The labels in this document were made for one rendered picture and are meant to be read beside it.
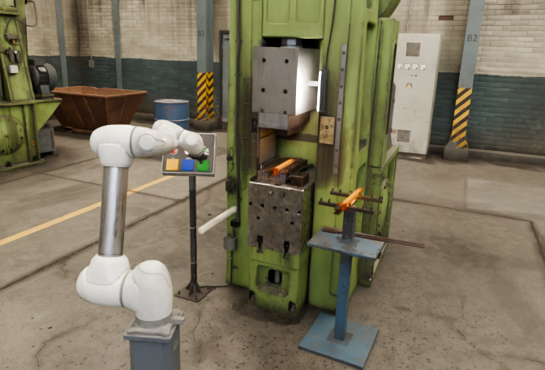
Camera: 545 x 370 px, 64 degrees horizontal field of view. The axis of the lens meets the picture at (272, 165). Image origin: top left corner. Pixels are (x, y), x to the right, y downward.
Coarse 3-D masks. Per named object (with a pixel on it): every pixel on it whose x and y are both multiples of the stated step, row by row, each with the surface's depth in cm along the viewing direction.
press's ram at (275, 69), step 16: (256, 48) 266; (272, 48) 262; (288, 48) 258; (304, 48) 265; (256, 64) 269; (272, 64) 265; (288, 64) 261; (304, 64) 268; (256, 80) 271; (272, 80) 267; (288, 80) 263; (304, 80) 272; (256, 96) 274; (272, 96) 269; (288, 96) 265; (304, 96) 276; (272, 112) 272; (288, 112) 267
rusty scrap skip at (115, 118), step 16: (48, 96) 865; (64, 96) 846; (80, 96) 827; (96, 96) 805; (112, 96) 812; (128, 96) 857; (64, 112) 873; (80, 112) 855; (96, 112) 836; (112, 112) 840; (128, 112) 883; (64, 128) 895; (80, 128) 909; (96, 128) 864
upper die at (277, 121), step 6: (264, 114) 274; (270, 114) 273; (276, 114) 271; (282, 114) 269; (288, 114) 268; (300, 114) 288; (306, 114) 299; (264, 120) 275; (270, 120) 273; (276, 120) 272; (282, 120) 270; (288, 120) 269; (294, 120) 280; (300, 120) 290; (306, 120) 300; (264, 126) 276; (270, 126) 274; (276, 126) 273; (282, 126) 271; (288, 126) 270; (294, 126) 281
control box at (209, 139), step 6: (204, 138) 288; (210, 138) 288; (216, 138) 291; (204, 144) 286; (210, 144) 287; (216, 144) 292; (180, 150) 285; (210, 150) 286; (216, 150) 293; (162, 156) 284; (168, 156) 283; (174, 156) 284; (180, 156) 284; (186, 156) 284; (210, 156) 284; (162, 162) 282; (180, 162) 283; (210, 162) 283; (162, 168) 281; (180, 168) 282; (210, 168) 282; (168, 174) 286; (174, 174) 285; (180, 174) 285; (186, 174) 285; (192, 174) 284; (198, 174) 284; (204, 174) 284; (210, 174) 284
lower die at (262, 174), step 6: (276, 162) 307; (282, 162) 304; (306, 162) 313; (264, 168) 291; (270, 168) 288; (282, 168) 285; (288, 168) 288; (294, 168) 292; (258, 174) 286; (264, 174) 284; (276, 174) 280; (282, 174) 278; (264, 180) 285; (270, 180) 283; (276, 180) 281; (282, 180) 279
